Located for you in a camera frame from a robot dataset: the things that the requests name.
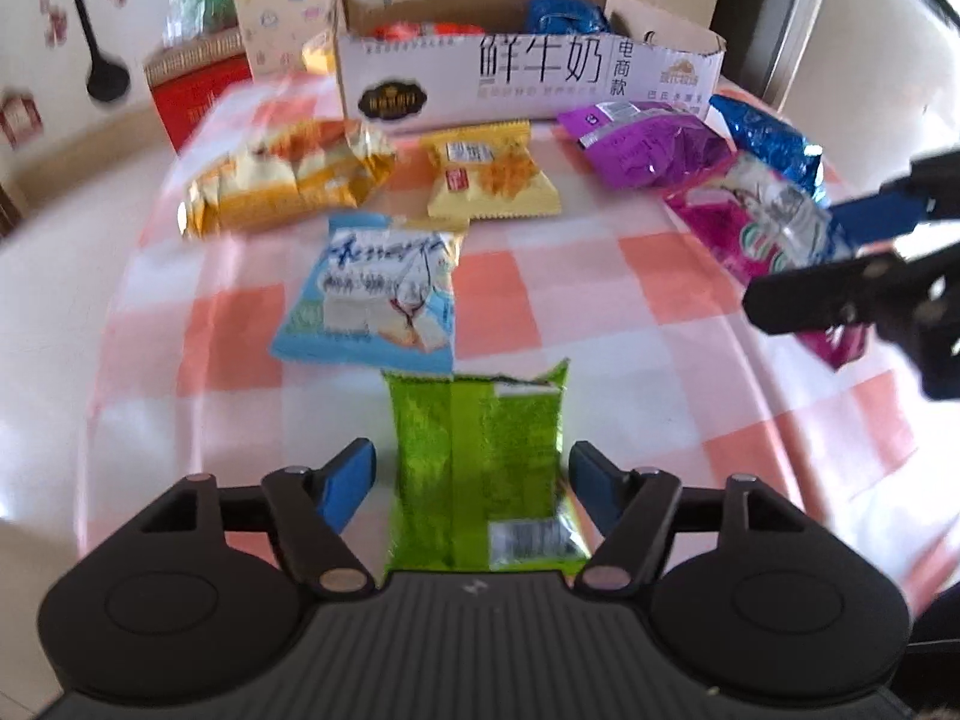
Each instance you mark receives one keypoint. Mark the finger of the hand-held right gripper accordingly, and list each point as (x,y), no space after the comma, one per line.
(877,214)
(810,292)

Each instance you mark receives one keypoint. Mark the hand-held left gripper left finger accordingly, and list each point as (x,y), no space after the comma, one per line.
(349,487)

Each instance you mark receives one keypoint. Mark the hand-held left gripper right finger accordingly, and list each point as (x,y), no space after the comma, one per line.
(596,487)

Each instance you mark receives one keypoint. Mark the pink snack packet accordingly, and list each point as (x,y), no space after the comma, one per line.
(750,225)

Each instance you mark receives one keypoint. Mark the green snack packet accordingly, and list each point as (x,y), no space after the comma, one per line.
(465,465)

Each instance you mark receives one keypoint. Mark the blue foil snack packet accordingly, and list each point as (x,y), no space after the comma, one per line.
(562,15)
(772,139)

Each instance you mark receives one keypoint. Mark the purple snack packet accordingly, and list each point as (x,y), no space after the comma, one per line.
(645,150)

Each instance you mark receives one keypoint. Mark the yellow waffle snack packet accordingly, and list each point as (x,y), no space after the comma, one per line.
(487,187)

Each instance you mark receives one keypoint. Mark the cardboard box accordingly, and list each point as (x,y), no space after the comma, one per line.
(450,90)

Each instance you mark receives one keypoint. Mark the orange-red snack packet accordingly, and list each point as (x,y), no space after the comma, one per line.
(420,30)

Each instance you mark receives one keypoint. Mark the orange checked tablecloth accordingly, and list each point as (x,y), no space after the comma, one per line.
(660,277)

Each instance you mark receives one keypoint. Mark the light blue snack packet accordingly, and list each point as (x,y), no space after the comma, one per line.
(360,292)

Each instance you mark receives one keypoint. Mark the refrigerator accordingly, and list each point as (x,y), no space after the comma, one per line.
(825,15)

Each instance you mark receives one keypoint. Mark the golden bread snack packet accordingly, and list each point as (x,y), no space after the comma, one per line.
(285,180)

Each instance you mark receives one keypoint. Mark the red box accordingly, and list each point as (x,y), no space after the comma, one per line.
(195,105)

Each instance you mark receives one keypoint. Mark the beige cabinet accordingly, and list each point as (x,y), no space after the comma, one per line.
(285,7)

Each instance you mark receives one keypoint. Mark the wooden door frame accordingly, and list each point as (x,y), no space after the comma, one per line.
(6,210)

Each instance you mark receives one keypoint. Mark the red house wall decal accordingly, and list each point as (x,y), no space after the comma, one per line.
(19,120)

